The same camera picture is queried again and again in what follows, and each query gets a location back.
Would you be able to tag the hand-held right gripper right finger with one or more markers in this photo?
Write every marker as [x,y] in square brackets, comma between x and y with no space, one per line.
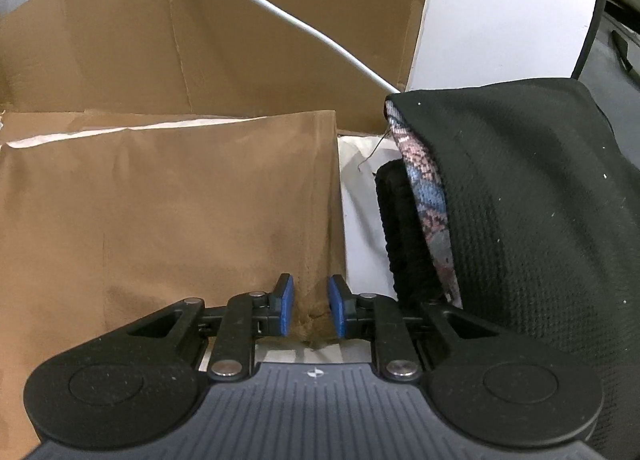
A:
[336,307]

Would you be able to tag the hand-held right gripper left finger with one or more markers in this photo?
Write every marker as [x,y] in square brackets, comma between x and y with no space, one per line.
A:
[286,305]

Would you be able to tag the brown printed t-shirt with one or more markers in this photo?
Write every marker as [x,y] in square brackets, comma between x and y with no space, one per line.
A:
[175,220]

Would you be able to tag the white printed bed sheet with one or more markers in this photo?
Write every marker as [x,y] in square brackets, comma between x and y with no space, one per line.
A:
[360,210]

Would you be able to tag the black ribbed knit garment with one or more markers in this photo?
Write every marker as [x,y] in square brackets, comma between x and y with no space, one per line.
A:
[400,230]

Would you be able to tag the pink blue patterned knit garment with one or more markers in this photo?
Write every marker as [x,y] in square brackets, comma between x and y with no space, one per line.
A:
[430,210]

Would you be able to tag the black knit sweater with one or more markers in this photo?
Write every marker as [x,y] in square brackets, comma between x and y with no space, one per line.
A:
[525,215]

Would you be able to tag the grey bag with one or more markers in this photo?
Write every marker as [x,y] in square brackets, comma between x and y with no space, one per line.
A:
[615,39]

